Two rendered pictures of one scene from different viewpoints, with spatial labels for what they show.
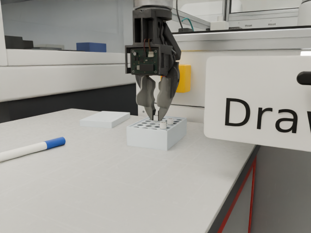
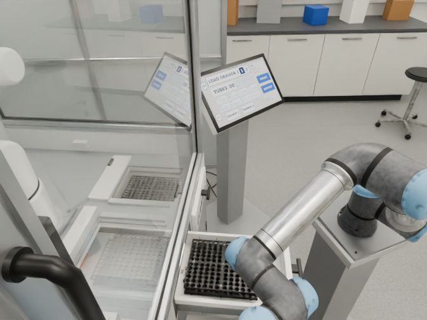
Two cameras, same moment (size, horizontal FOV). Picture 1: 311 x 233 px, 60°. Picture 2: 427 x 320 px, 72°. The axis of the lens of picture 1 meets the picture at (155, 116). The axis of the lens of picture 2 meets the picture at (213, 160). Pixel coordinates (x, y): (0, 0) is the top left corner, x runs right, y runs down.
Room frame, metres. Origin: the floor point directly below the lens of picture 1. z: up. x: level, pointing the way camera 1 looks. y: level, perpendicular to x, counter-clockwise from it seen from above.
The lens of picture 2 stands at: (0.70, 0.20, 1.73)
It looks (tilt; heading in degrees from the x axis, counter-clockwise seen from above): 37 degrees down; 248
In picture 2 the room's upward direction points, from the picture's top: 1 degrees counter-clockwise
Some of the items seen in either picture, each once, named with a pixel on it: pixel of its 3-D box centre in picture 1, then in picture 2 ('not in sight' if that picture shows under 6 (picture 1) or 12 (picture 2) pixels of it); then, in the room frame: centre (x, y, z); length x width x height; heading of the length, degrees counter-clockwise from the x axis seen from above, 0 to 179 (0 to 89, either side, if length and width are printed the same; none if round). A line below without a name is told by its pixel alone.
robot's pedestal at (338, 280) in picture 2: not in sight; (333, 275); (-0.15, -0.32, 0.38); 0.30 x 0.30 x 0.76; 88
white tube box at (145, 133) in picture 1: (158, 130); not in sight; (0.54, -0.01, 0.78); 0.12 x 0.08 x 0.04; 157
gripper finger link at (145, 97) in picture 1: (144, 99); not in sight; (0.54, 0.02, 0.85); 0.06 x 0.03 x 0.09; 157
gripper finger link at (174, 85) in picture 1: (167, 76); not in sight; (0.55, -0.02, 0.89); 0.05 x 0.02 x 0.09; 67
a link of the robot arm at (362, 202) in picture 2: not in sight; (371, 195); (-0.14, -0.31, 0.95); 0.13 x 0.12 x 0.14; 104
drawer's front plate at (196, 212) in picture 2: not in sight; (199, 197); (0.43, -0.63, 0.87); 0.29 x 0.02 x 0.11; 62
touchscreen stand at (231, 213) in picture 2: not in sight; (236, 171); (0.01, -1.12, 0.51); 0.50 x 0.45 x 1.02; 107
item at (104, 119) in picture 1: (106, 118); not in sight; (0.71, 0.13, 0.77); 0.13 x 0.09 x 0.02; 165
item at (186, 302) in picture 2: not in sight; (220, 270); (0.48, -0.30, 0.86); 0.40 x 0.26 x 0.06; 152
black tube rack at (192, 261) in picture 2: not in sight; (222, 269); (0.47, -0.29, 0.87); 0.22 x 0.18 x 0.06; 152
